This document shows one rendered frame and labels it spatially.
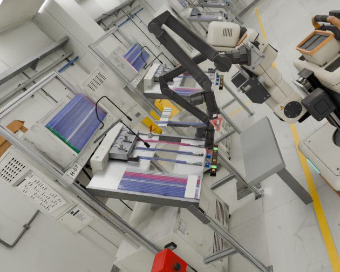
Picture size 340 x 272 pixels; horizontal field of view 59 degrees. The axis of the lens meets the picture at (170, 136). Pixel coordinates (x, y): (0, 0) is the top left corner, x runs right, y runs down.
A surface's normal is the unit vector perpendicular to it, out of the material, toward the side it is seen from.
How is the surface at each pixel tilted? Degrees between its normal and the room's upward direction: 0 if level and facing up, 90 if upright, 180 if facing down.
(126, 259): 90
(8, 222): 90
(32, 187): 88
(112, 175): 45
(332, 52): 92
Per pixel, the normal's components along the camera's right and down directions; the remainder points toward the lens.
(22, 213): 0.70, -0.52
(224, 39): 0.00, 0.39
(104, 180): 0.00, -0.84
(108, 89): -0.18, 0.54
